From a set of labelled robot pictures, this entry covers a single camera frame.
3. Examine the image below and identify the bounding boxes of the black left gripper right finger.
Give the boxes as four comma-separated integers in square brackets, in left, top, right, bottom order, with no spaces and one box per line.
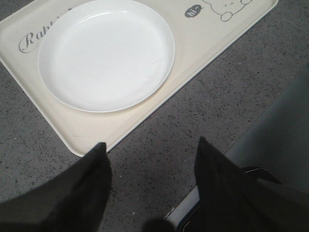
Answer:
[184,137,309,232]

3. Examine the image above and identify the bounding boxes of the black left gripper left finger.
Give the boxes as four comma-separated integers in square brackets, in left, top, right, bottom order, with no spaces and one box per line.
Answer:
[0,143,112,232]

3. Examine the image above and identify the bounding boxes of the white round plate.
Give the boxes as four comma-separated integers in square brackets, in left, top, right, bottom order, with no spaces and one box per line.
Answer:
[38,0,175,113]

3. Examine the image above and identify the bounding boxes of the cream rabbit serving tray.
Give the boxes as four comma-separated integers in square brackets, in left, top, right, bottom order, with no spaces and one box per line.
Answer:
[0,0,277,156]

